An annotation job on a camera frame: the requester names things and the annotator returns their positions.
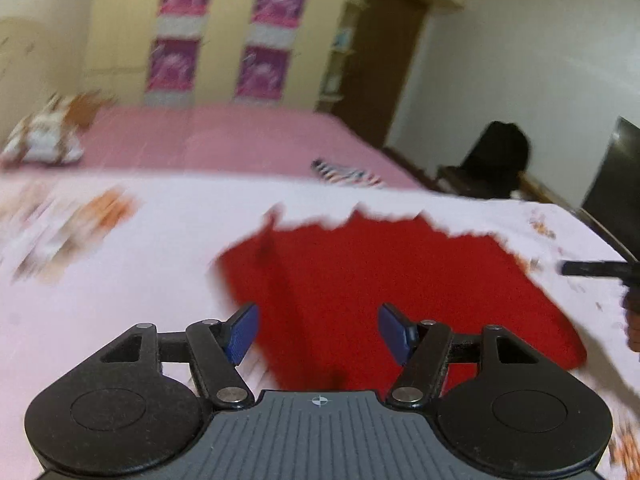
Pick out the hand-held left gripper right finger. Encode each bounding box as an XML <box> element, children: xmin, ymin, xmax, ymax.
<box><xmin>377</xmin><ymin>302</ymin><xmax>544</xmax><ymax>409</ymax></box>

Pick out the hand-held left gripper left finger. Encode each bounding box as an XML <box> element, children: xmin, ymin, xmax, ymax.
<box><xmin>100</xmin><ymin>302</ymin><xmax>262</xmax><ymax>409</ymax></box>

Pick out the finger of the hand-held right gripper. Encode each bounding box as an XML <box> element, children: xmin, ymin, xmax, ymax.
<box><xmin>560</xmin><ymin>259</ymin><xmax>632</xmax><ymax>278</ymax></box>

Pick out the red long-sleeved sweater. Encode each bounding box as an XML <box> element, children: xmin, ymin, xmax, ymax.
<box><xmin>214</xmin><ymin>204</ymin><xmax>589</xmax><ymax>394</ymax></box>

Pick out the person's right hand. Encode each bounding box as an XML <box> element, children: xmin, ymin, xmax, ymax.
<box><xmin>624</xmin><ymin>305</ymin><xmax>640</xmax><ymax>354</ymax></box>

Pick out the wooden television cabinet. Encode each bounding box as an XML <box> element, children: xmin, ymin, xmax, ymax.
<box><xmin>435</xmin><ymin>162</ymin><xmax>640</xmax><ymax>262</ymax></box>

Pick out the black television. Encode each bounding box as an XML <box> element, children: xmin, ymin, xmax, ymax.
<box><xmin>580</xmin><ymin>116</ymin><xmax>640</xmax><ymax>262</ymax></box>

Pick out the black backpack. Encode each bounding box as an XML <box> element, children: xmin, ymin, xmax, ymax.
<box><xmin>459</xmin><ymin>121</ymin><xmax>532</xmax><ymax>197</ymax></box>

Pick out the white floral blanket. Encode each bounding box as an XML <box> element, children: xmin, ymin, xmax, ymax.
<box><xmin>0</xmin><ymin>170</ymin><xmax>640</xmax><ymax>480</ymax></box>

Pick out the striped cloth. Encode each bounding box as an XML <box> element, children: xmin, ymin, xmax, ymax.
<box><xmin>310</xmin><ymin>158</ymin><xmax>387</xmax><ymax>190</ymax></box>

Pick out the pink bed sheet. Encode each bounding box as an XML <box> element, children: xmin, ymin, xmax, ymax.
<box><xmin>0</xmin><ymin>104</ymin><xmax>427</xmax><ymax>192</ymax></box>

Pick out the brown wooden door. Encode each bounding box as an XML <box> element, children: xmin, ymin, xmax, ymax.
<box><xmin>331</xmin><ymin>0</ymin><xmax>432</xmax><ymax>150</ymax></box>

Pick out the orange patterned pillow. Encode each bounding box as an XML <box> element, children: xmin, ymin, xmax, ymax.
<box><xmin>64</xmin><ymin>89</ymin><xmax>110</xmax><ymax>130</ymax></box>

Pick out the white floral pillow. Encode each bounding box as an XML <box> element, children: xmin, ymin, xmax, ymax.
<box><xmin>0</xmin><ymin>94</ymin><xmax>87</xmax><ymax>167</ymax></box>

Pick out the cream corner shelf unit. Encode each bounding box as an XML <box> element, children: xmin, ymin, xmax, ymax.
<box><xmin>316</xmin><ymin>0</ymin><xmax>365</xmax><ymax>111</ymax></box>

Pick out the cream wardrobe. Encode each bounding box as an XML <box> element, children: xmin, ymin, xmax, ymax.
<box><xmin>82</xmin><ymin>0</ymin><xmax>471</xmax><ymax>112</ymax></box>

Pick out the cream round headboard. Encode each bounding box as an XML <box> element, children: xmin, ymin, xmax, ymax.
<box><xmin>0</xmin><ymin>16</ymin><xmax>96</xmax><ymax>128</ymax></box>

